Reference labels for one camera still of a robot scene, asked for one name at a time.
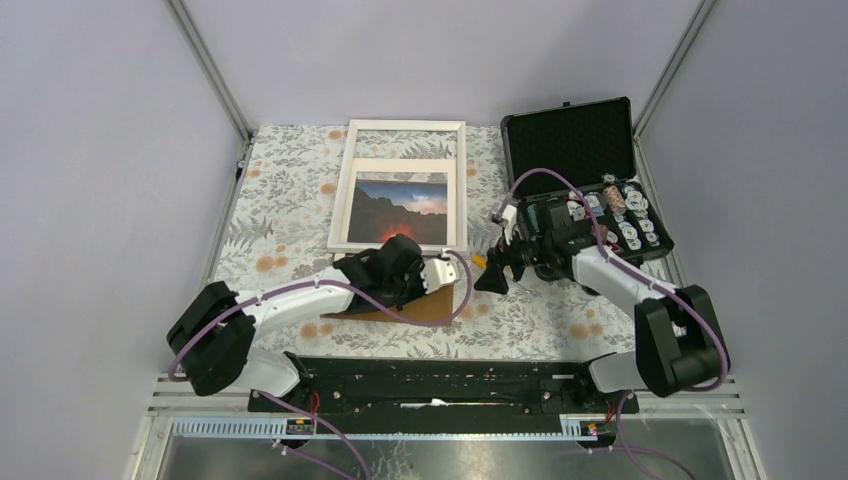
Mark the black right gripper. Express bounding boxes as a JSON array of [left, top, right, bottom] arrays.
[[473, 224, 552, 295]]

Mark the brown frame backing board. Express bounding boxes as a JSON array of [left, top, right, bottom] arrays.
[[323, 285, 454, 326]]

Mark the sunset landscape photo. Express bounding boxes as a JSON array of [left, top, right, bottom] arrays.
[[327, 157, 467, 255]]

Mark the white picture frame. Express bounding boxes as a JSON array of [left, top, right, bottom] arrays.
[[327, 119, 468, 256]]

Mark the yellow handled screwdriver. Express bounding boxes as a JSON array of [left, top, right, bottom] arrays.
[[471, 254, 488, 270]]

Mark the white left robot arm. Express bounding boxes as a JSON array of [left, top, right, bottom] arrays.
[[166, 234, 425, 411]]

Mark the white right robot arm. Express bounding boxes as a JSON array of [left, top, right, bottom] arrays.
[[474, 204, 730, 412]]

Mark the floral patterned table mat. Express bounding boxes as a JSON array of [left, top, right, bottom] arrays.
[[215, 125, 635, 361]]

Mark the brown poker chip stack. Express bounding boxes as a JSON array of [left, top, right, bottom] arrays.
[[602, 185, 627, 215]]

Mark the black poker chip case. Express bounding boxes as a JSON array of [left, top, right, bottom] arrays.
[[500, 97, 674, 281]]

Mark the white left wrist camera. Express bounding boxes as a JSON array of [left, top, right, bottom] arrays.
[[419, 252, 460, 294]]

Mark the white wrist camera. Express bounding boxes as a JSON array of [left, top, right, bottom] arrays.
[[489, 202, 518, 245], [419, 252, 460, 294]]

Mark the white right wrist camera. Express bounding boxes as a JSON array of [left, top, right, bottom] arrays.
[[489, 202, 518, 245]]

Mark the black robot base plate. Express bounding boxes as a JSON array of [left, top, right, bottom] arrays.
[[249, 354, 629, 415]]

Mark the aluminium front rail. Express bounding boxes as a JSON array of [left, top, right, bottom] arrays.
[[147, 377, 746, 439]]

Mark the grey slotted cable duct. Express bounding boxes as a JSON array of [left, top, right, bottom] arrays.
[[172, 416, 598, 444]]

